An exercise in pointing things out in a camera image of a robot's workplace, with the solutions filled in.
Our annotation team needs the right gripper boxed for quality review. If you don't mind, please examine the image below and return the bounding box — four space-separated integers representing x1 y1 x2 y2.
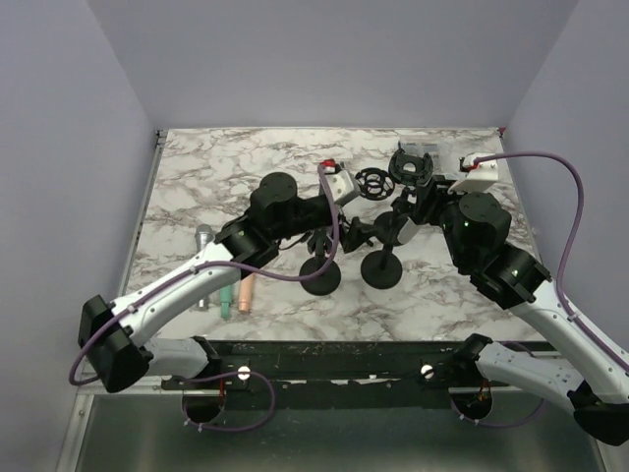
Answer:
414 173 482 268

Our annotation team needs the black stand of pink microphone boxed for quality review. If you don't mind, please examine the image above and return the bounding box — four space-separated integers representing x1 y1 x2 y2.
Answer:
374 149 432 243

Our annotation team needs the black stand of white microphone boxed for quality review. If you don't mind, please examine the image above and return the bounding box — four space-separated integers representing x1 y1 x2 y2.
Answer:
361 206 406 290

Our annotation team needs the black tripod shock-mount stand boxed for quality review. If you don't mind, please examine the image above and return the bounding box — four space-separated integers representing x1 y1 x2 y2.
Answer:
354 167 395 202

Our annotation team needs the black round-base mic stand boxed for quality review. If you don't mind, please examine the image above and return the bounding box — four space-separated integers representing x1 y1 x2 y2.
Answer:
299 229 341 296

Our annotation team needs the pink microphone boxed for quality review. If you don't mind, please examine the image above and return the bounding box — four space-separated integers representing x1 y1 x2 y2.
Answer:
238 273 256 314

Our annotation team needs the teal microphone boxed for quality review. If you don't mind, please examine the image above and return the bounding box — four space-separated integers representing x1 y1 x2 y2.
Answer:
219 284 234 320

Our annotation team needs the grey mesh microphone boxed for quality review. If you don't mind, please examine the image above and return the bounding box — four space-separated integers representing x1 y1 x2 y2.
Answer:
195 224 215 311

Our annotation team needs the white microphone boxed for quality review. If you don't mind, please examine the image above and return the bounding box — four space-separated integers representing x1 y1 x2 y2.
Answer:
396 217 419 245

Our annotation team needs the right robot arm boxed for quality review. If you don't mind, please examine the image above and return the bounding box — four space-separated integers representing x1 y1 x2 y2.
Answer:
413 177 628 446

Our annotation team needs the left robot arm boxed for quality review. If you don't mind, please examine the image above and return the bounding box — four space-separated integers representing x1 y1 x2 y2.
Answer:
78 164 359 393

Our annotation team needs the clear plastic screw box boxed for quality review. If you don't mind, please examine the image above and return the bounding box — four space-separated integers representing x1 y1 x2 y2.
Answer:
398 136 459 180

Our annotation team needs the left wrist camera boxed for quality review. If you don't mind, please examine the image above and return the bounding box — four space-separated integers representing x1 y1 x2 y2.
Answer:
320 159 360 207

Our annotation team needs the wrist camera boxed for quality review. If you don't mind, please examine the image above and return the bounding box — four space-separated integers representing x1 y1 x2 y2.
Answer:
320 159 360 207
448 152 499 194

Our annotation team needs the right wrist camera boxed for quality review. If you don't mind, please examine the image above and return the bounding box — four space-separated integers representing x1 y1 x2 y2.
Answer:
448 152 499 194

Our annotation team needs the aluminium frame rail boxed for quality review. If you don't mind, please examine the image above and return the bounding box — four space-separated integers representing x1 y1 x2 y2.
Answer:
53 130 168 472

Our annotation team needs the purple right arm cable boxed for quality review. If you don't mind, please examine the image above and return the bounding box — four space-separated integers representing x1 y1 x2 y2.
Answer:
451 151 629 429

